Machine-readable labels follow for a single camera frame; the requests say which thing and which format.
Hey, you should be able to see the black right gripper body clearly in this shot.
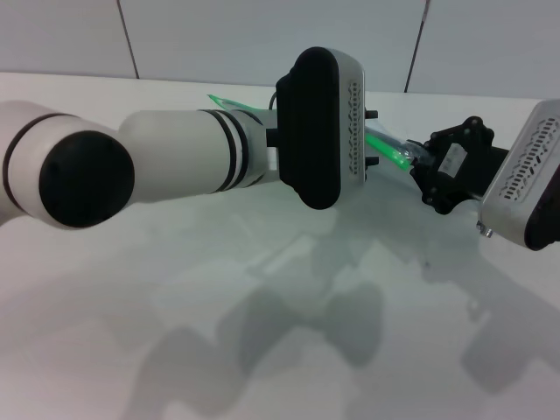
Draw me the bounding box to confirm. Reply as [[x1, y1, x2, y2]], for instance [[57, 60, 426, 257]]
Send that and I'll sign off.
[[410, 115, 511, 215]]

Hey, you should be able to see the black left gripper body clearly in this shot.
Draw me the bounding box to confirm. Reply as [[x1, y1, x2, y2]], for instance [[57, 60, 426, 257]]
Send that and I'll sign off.
[[365, 110, 379, 166]]

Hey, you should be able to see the clear document bag green zip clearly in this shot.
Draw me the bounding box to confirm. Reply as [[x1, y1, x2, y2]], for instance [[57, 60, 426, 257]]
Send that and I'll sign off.
[[206, 93, 417, 174]]

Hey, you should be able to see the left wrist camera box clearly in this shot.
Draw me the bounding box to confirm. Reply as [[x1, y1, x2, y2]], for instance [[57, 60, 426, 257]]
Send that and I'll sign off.
[[274, 46, 369, 211]]

